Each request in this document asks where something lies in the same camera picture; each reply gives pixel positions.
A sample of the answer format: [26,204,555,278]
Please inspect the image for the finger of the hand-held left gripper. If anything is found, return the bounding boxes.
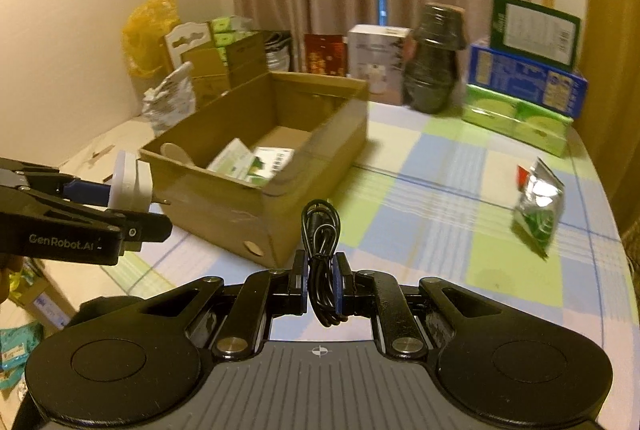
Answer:
[0,157,113,208]
[0,188,174,254]

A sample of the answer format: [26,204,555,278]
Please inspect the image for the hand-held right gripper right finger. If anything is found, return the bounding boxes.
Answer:
[334,251,501,359]

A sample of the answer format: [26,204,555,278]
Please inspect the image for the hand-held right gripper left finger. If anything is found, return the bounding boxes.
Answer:
[132,250,311,359]

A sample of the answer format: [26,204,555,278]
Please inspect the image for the black cable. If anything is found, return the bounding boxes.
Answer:
[300,199,351,329]

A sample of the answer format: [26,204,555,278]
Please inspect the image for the white charger plug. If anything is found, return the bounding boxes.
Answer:
[107,150,169,214]

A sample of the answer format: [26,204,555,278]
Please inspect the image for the brown cardboard box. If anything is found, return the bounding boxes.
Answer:
[137,71,370,269]

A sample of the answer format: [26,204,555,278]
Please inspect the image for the white green striped medicine box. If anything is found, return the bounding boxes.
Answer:
[206,137,256,181]

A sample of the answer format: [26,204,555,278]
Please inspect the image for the green white product box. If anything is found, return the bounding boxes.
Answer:
[250,145,296,184]

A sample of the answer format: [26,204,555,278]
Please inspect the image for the checked cloth desktop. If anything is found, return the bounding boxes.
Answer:
[60,100,637,416]

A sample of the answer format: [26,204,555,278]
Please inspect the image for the printed cardboard carton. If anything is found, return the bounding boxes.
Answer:
[12,260,77,335]

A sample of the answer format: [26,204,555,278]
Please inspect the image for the teal packet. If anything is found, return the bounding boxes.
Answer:
[0,322,34,373]

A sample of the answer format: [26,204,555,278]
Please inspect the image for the crumpled clear plastic bag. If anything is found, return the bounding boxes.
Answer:
[142,62,197,137]

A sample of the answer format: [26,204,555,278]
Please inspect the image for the yellow plastic bag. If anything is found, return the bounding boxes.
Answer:
[122,0,179,79]

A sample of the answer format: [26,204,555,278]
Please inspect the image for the small brown cardboard carton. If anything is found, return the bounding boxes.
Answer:
[180,31,269,111]

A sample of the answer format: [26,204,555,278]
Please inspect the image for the white cardboard hanger card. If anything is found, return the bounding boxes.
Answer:
[164,21,212,76]

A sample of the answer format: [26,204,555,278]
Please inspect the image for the silver green foil packet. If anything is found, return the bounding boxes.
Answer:
[511,157,566,259]

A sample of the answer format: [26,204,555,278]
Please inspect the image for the small light green boxes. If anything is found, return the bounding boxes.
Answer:
[209,15,254,49]

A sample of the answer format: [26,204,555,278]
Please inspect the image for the dark silver packet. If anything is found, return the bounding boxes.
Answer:
[262,30,294,74]

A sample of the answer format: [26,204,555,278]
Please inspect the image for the white picture box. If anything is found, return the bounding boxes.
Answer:
[346,24,414,106]

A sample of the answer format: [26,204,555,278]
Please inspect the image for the red packet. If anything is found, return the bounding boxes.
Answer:
[303,33,349,78]

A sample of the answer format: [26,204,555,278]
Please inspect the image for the light green carton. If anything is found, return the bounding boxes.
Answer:
[461,83,575,158]

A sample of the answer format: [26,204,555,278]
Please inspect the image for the dark plastic wrapped jar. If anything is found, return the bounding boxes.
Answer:
[402,3,469,114]

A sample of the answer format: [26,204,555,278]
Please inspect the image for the blue printed box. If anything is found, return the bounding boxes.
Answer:
[467,38,589,119]

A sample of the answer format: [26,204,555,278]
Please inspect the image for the dark green printed box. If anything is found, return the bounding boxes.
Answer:
[489,0,584,72]

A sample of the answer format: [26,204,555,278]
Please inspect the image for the yellow curtain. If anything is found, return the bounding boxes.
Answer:
[575,0,640,231]

